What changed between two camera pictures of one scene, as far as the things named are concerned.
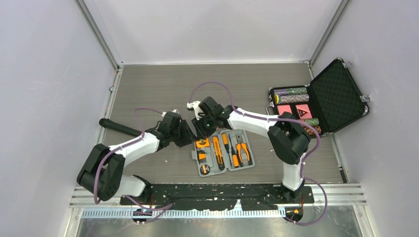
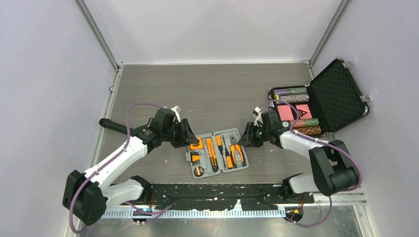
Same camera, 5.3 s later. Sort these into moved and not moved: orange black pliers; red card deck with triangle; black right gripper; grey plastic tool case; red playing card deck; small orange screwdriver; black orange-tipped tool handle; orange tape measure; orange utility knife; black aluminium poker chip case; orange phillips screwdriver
Moved: orange tape measure; small orange screwdriver; orange phillips screwdriver; grey plastic tool case; orange black pliers; orange utility knife; black right gripper
Not moved: red playing card deck; black orange-tipped tool handle; black aluminium poker chip case; red card deck with triangle
